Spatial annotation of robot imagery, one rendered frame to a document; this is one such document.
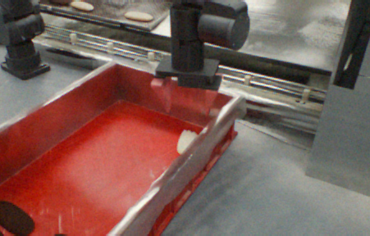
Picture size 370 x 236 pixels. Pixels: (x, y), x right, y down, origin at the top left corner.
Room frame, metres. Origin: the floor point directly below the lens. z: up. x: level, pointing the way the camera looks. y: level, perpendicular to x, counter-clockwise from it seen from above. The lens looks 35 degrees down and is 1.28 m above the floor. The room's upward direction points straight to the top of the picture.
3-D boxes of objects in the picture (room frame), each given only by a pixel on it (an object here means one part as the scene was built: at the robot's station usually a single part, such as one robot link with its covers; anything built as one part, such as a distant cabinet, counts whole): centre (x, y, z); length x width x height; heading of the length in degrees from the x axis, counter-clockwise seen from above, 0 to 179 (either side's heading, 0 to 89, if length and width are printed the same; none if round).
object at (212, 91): (0.56, -0.04, 0.95); 0.07 x 0.07 x 0.09; 76
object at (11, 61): (0.92, 0.43, 0.86); 0.12 x 0.09 x 0.08; 51
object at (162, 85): (0.58, 0.01, 0.95); 0.07 x 0.07 x 0.09; 76
